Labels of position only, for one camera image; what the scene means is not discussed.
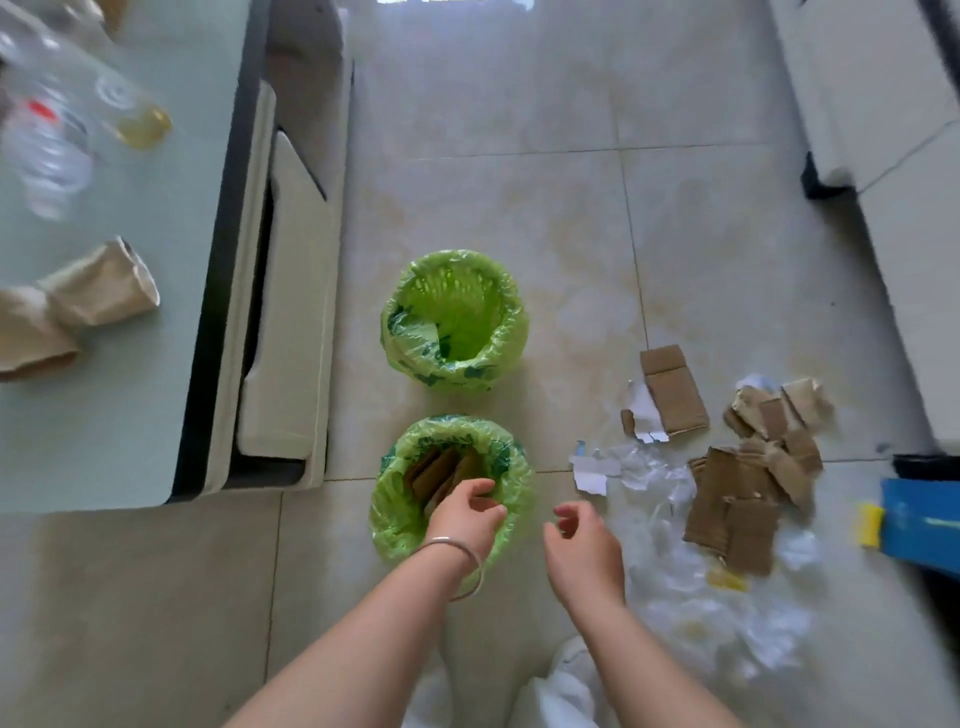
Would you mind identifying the person's right hand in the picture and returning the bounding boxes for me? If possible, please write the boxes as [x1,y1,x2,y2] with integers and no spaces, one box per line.
[542,501,628,613]

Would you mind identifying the person's left hand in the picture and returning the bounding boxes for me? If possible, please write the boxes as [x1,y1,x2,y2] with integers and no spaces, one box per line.
[423,477,510,570]

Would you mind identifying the person's left forearm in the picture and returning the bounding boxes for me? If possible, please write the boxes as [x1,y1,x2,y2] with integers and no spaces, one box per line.
[223,546,483,728]

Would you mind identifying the person's right forearm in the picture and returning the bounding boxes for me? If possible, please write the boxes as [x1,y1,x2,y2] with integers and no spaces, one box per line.
[571,598,745,728]

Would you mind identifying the cardboard pieces in bin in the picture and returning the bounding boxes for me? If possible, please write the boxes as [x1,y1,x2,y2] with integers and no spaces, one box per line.
[405,446,498,520]

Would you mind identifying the white paper scrap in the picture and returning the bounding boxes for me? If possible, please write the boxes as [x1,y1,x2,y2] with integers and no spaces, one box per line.
[620,378,670,444]
[569,441,625,498]

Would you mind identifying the green-lined waste bin with cardboard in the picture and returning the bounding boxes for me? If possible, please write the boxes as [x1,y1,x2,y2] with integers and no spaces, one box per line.
[368,414,538,569]

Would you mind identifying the pile of clear plastic wrap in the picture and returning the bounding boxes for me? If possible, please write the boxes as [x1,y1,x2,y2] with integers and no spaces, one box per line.
[603,447,825,680]

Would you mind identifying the empty green-lined waste bin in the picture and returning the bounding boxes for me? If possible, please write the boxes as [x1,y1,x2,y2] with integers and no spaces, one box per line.
[379,249,531,392]

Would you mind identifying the flat folded cardboard piece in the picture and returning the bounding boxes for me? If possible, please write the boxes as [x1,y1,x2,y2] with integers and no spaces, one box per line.
[639,344,711,438]

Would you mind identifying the pile of torn cardboard pieces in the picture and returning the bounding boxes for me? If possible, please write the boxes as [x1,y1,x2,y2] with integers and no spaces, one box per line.
[681,377,836,578]

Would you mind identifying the beige chair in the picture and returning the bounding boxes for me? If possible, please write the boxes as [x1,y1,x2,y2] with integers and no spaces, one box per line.
[204,0,355,494]

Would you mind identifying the blue and yellow box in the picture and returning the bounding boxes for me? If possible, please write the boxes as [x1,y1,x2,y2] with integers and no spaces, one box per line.
[857,477,960,580]

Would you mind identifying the black container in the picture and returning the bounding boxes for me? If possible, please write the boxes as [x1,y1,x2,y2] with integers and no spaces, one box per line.
[891,452,960,482]

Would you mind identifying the crushed brown paper cup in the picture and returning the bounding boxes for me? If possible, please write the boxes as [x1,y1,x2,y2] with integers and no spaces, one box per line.
[0,284,83,384]
[36,236,162,329]

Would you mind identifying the white sofa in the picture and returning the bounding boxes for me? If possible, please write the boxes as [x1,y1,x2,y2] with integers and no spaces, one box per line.
[766,0,960,453]

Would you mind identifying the clear bottle with yellow liquid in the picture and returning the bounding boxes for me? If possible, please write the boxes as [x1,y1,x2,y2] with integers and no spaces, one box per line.
[0,0,174,152]

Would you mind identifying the clear bottle with red cap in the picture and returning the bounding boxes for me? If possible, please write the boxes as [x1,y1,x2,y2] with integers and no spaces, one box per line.
[0,78,97,223]

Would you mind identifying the silver bracelet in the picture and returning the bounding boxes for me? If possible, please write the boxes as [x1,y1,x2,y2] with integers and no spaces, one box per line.
[410,536,486,603]

